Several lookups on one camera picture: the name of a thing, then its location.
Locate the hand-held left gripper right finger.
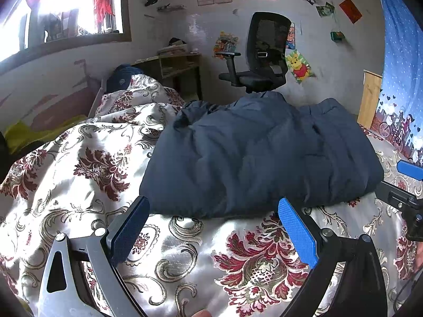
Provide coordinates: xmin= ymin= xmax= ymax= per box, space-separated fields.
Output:
xmin=278 ymin=197 xmax=389 ymax=317

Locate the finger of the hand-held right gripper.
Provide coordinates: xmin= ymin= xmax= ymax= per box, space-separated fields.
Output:
xmin=375 ymin=181 xmax=423 ymax=217
xmin=397 ymin=160 xmax=423 ymax=182

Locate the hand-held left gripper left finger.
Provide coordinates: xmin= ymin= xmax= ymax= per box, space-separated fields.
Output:
xmin=38 ymin=196 xmax=151 ymax=317

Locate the navy puffer jacket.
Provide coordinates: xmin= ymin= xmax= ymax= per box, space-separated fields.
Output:
xmin=139 ymin=91 xmax=384 ymax=219

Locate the floral bedspread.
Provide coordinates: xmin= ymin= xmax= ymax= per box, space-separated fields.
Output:
xmin=0 ymin=74 xmax=423 ymax=317

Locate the wooden cabinet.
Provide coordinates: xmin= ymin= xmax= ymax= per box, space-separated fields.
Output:
xmin=357 ymin=69 xmax=384 ymax=129

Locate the blue printed curtain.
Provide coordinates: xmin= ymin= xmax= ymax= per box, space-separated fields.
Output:
xmin=370 ymin=0 xmax=423 ymax=166

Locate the wooden bed headboard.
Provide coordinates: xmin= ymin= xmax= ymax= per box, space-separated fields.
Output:
xmin=88 ymin=76 xmax=109 ymax=119

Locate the yellow-green cloth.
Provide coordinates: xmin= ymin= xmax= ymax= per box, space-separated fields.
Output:
xmin=3 ymin=114 xmax=88 ymax=154

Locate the dark cloth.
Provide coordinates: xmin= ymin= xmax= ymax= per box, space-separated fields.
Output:
xmin=0 ymin=131 xmax=15 ymax=180

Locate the yellow bear cartoon poster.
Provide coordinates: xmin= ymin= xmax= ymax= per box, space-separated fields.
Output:
xmin=285 ymin=49 xmax=315 ymax=84

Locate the red paper envelope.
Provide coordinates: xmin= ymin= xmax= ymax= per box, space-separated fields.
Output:
xmin=339 ymin=0 xmax=363 ymax=24

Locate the wooden desk with shelf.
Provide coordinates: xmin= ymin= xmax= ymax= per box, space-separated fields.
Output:
xmin=132 ymin=53 xmax=203 ymax=101

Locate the cartoon poster with red figures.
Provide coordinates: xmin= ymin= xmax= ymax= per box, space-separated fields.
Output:
xmin=286 ymin=23 xmax=296 ymax=50

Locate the green photo card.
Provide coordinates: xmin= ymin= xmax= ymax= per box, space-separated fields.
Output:
xmin=315 ymin=2 xmax=335 ymax=18

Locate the stack of books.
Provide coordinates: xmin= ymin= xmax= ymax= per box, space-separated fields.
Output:
xmin=157 ymin=44 xmax=189 ymax=56

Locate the black office chair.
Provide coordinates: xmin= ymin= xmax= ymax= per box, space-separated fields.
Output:
xmin=215 ymin=11 xmax=293 ymax=94

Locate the colourful cartoon poster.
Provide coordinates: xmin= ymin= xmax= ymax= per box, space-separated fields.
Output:
xmin=213 ymin=31 xmax=239 ymax=59

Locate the window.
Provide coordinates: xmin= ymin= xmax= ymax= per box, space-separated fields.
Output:
xmin=0 ymin=0 xmax=132 ymax=73

